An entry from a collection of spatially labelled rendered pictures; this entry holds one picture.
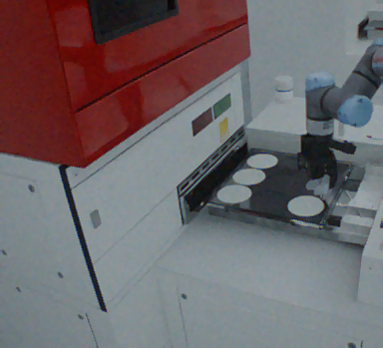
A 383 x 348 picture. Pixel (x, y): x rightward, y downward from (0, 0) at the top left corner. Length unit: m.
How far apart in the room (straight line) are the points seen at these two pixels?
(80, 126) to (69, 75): 0.10
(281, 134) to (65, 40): 0.95
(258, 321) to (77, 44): 0.79
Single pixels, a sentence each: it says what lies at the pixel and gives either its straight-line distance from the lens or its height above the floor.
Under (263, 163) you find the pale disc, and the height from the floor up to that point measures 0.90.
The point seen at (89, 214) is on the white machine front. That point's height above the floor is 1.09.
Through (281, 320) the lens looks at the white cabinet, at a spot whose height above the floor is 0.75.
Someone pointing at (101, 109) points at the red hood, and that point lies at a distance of 0.92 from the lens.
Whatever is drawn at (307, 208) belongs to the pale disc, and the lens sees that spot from 1.29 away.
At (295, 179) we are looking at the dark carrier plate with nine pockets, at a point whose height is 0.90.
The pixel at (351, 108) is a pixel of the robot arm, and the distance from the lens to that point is 1.06.
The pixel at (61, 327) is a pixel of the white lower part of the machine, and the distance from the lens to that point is 1.40.
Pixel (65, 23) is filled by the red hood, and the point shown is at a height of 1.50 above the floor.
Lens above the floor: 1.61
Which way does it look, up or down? 28 degrees down
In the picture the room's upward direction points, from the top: 7 degrees counter-clockwise
